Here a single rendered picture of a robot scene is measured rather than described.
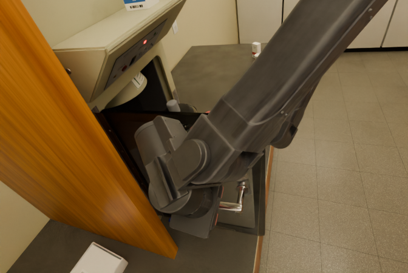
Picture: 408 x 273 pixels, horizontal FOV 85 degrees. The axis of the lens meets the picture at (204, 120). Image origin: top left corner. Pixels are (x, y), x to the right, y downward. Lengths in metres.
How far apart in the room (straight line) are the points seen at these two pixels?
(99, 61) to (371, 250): 1.76
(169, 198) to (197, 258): 0.45
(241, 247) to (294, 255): 1.02
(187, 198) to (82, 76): 0.25
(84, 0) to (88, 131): 0.24
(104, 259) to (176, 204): 0.51
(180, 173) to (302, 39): 0.17
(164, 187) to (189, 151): 0.07
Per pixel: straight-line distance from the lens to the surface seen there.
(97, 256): 0.78
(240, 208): 0.44
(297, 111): 0.53
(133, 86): 0.60
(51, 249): 0.93
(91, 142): 0.36
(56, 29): 0.44
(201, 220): 0.37
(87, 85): 0.41
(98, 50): 0.35
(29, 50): 0.31
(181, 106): 0.59
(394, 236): 1.93
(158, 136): 0.31
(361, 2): 0.23
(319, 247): 1.75
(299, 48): 0.22
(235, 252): 0.70
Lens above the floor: 1.60
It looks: 39 degrees down
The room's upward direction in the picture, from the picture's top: 13 degrees counter-clockwise
